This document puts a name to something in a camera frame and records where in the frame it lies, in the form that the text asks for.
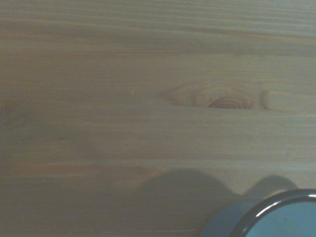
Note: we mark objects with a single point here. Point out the teal enamel mug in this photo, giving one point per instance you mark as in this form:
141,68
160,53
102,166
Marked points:
284,222

